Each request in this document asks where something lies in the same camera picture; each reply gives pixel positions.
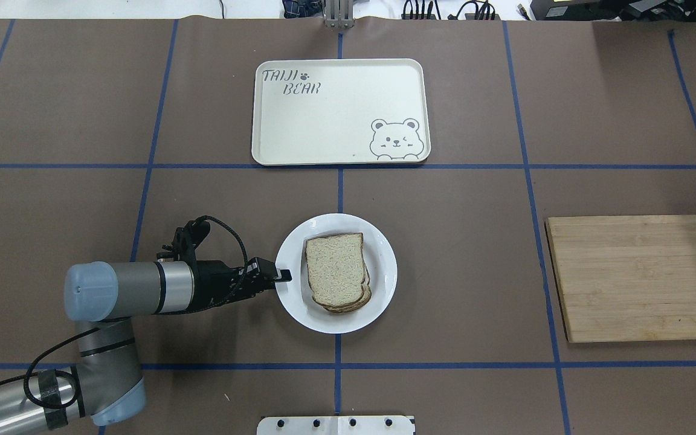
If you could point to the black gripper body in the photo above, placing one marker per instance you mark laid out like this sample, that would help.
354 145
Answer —
210 285

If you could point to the wooden cutting board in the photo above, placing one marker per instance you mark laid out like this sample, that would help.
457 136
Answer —
625 278

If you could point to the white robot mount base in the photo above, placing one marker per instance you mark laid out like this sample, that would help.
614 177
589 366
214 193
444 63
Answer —
361 424

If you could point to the cream bear serving tray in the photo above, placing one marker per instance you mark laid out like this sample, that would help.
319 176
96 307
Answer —
340 112

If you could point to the bread slice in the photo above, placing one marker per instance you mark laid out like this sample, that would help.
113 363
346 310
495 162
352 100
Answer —
341 291
340 251

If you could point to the white round plate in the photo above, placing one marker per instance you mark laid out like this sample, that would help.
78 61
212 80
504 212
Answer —
296 294

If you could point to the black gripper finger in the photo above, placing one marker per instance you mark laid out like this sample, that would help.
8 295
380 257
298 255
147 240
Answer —
261 271

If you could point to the aluminium frame post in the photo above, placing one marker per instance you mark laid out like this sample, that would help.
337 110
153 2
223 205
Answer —
338 14

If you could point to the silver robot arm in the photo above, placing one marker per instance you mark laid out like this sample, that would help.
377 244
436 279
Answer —
102 298

